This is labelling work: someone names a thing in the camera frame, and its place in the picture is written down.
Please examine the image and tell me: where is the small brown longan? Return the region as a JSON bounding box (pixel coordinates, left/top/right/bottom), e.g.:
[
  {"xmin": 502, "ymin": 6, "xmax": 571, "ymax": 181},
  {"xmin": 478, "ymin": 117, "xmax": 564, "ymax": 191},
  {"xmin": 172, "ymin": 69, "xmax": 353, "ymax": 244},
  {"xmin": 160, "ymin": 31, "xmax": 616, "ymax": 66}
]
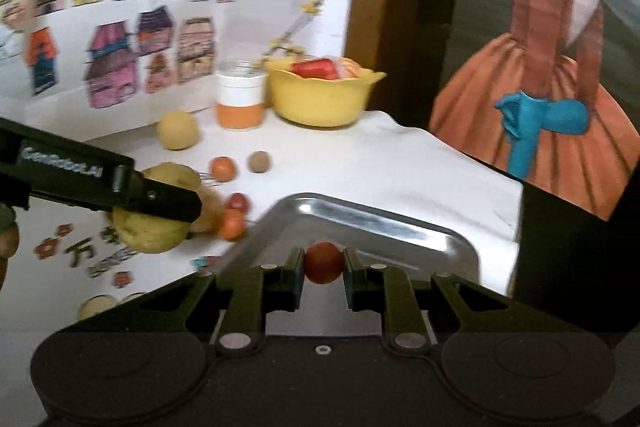
[{"xmin": 247, "ymin": 150, "xmax": 272, "ymax": 173}]

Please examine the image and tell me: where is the houses drawing paper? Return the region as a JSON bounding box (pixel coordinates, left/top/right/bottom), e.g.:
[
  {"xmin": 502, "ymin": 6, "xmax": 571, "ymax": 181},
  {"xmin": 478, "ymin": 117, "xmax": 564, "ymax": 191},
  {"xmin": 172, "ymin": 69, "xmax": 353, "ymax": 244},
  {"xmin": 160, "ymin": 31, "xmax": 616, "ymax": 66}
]
[{"xmin": 1, "ymin": 0, "xmax": 286, "ymax": 141}]

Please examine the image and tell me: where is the small orange kumquat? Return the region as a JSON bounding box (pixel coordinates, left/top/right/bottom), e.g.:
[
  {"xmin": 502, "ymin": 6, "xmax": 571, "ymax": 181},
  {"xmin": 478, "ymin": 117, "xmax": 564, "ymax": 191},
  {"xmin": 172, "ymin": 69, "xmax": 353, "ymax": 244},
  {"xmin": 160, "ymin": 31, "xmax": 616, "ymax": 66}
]
[{"xmin": 218, "ymin": 209, "xmax": 245, "ymax": 242}]

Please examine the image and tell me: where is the orange white cup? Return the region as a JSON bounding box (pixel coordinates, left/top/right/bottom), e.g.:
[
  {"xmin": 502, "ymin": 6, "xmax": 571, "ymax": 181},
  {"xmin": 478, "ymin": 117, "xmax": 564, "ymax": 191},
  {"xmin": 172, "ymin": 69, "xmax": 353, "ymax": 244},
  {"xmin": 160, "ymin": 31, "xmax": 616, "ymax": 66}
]
[{"xmin": 215, "ymin": 61, "xmax": 267, "ymax": 130}]

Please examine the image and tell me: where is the white printed tablecloth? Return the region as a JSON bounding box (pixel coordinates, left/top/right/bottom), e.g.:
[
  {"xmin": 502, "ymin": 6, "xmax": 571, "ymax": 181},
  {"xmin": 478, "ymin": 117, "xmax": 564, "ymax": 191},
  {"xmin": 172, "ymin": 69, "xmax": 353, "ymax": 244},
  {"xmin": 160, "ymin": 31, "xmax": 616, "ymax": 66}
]
[{"xmin": 1, "ymin": 112, "xmax": 522, "ymax": 426}]

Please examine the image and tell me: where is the yellow flower twig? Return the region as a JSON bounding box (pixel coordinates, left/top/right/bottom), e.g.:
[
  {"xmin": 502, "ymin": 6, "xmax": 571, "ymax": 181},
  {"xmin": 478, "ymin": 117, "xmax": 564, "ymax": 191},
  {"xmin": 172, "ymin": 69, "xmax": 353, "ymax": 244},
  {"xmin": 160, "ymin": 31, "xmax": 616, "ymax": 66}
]
[{"xmin": 253, "ymin": 0, "xmax": 329, "ymax": 67}]

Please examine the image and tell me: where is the striped pepino melon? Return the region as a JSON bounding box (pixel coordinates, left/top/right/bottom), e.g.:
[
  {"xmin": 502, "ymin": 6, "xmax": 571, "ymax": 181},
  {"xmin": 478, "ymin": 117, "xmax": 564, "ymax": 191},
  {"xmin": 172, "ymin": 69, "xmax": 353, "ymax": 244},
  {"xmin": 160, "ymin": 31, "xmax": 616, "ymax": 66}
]
[{"xmin": 190, "ymin": 184, "xmax": 224, "ymax": 234}]

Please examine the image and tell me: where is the red item in bowl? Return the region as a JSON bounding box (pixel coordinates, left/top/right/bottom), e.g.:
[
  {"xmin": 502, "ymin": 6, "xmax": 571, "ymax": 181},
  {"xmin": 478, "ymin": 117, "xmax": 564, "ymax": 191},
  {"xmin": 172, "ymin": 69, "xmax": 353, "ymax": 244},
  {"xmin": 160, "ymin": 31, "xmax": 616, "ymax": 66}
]
[{"xmin": 290, "ymin": 57, "xmax": 361, "ymax": 80}]

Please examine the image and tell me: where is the small orange tangerine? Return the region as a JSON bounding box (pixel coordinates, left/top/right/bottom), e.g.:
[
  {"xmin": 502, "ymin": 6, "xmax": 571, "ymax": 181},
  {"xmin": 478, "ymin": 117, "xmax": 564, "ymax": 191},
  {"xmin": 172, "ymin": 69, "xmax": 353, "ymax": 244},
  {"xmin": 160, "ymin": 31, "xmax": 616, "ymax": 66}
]
[{"xmin": 208, "ymin": 156, "xmax": 238, "ymax": 183}]

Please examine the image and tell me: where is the yellow plastic bowl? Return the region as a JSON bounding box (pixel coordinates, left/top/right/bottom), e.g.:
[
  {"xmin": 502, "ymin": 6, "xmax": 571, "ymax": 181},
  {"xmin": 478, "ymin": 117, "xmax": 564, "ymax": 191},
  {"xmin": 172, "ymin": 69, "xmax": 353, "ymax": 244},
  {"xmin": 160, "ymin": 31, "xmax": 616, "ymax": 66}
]
[{"xmin": 266, "ymin": 58, "xmax": 386, "ymax": 129}]

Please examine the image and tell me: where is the metal baking tray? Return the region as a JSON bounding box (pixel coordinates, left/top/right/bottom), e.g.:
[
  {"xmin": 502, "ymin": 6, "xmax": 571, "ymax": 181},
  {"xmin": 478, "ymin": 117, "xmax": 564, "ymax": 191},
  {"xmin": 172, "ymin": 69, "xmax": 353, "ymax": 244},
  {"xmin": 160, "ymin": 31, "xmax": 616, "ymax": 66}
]
[{"xmin": 215, "ymin": 193, "xmax": 480, "ymax": 337}]

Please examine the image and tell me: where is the wooden door frame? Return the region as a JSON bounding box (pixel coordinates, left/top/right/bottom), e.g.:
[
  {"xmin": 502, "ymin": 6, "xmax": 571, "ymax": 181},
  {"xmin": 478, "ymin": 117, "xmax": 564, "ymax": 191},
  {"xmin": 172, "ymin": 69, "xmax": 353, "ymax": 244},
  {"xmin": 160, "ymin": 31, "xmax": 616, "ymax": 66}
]
[{"xmin": 342, "ymin": 0, "xmax": 432, "ymax": 113}]

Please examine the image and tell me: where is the orange dress lady poster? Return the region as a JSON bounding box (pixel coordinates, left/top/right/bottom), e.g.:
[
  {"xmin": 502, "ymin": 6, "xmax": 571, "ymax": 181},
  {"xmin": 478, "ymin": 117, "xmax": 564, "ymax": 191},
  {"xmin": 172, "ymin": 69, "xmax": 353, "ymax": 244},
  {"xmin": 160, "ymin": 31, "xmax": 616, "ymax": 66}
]
[{"xmin": 428, "ymin": 0, "xmax": 639, "ymax": 219}]

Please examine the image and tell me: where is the person's left hand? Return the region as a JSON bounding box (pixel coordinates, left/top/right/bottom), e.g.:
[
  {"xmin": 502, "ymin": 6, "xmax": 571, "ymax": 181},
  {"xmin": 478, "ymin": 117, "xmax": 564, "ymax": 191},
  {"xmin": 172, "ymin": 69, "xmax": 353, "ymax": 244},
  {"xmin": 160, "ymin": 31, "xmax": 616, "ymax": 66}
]
[{"xmin": 0, "ymin": 204, "xmax": 20, "ymax": 288}]

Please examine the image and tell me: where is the red cherry tomato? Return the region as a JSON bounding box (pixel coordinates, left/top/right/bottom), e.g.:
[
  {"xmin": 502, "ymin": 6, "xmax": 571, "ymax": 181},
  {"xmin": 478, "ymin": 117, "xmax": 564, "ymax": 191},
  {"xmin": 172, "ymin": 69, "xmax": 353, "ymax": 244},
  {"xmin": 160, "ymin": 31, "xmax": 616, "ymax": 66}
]
[
  {"xmin": 304, "ymin": 242, "xmax": 345, "ymax": 284},
  {"xmin": 226, "ymin": 193, "xmax": 252, "ymax": 215}
]

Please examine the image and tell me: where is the yellow lemon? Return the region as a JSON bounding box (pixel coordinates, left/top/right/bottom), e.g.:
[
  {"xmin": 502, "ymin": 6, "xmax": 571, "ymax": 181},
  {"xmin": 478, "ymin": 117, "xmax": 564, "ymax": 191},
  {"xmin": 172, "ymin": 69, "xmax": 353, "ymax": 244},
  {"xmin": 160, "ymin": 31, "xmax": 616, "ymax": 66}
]
[{"xmin": 156, "ymin": 110, "xmax": 201, "ymax": 150}]

